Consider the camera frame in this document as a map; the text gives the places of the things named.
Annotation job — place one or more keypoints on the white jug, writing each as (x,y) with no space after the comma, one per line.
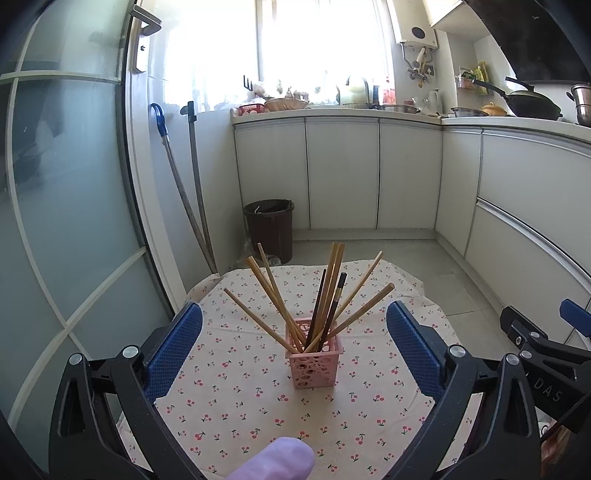
(356,90)

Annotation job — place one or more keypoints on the brown trash bin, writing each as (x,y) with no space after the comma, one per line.
(270,230)

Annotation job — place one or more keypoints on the person's left hand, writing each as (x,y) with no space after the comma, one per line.
(277,461)

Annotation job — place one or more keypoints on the red plastic basket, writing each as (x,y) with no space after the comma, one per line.
(251,110)

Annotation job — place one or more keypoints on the black hook rack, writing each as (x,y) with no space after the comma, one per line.
(248,84)

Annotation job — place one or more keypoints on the bunch of bamboo chopsticks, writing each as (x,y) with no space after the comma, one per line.
(272,295)

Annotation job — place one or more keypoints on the pink plastic utensil basket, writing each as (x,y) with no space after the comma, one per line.
(314,364)

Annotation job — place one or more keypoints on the white kitchen cabinets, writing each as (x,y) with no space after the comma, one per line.
(341,175)

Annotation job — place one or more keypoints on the cherry print tablecloth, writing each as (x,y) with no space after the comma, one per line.
(231,392)

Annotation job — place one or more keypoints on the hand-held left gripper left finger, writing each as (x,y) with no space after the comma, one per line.
(178,344)

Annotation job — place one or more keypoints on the wicker basket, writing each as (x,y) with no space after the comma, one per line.
(286,104)

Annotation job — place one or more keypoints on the steel bowl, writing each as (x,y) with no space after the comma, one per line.
(465,112)

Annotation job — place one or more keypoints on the black wok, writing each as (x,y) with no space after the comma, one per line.
(535,106)

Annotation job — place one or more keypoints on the steel basin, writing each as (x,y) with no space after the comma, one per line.
(399,108)

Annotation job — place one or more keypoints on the dark brown chopstick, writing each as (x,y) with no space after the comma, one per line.
(318,300)

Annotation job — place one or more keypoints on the red bottle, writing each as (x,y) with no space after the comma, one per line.
(389,94)

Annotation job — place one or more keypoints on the white kettle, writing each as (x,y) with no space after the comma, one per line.
(435,102)

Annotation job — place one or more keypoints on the black range hood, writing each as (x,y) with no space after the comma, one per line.
(545,32)

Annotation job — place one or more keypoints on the white water heater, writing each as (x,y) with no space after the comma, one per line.
(415,23)

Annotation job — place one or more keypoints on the wall rack with bottles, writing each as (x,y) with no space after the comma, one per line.
(473,78)

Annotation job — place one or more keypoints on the frosted glass sliding door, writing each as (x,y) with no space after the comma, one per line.
(69,230)

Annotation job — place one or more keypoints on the yellow clay pot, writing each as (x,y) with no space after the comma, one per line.
(494,110)

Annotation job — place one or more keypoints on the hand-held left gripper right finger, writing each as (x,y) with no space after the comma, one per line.
(413,350)

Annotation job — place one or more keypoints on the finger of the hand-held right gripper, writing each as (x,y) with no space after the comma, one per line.
(554,360)
(577,316)

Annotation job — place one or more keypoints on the black chopstick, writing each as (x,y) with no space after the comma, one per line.
(336,300)

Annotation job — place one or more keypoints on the steel pot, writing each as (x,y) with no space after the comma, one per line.
(582,106)

